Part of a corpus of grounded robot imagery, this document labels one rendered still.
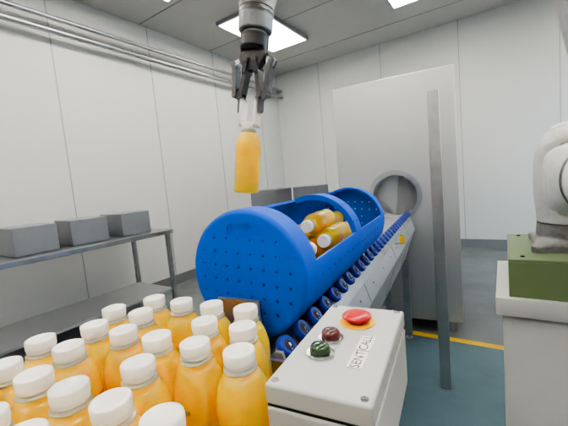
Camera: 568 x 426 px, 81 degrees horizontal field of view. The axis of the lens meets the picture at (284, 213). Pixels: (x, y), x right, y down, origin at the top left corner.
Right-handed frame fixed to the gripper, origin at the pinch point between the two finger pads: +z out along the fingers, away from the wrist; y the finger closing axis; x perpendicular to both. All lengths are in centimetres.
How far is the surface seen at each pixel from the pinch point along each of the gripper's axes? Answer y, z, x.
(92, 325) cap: -4, 41, 45
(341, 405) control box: -45, 34, 50
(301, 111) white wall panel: 236, -114, -518
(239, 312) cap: -23, 38, 34
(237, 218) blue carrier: -11.1, 25.4, 18.1
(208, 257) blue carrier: -3.3, 35.3, 17.7
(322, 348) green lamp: -41, 33, 44
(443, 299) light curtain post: -51, 78, -130
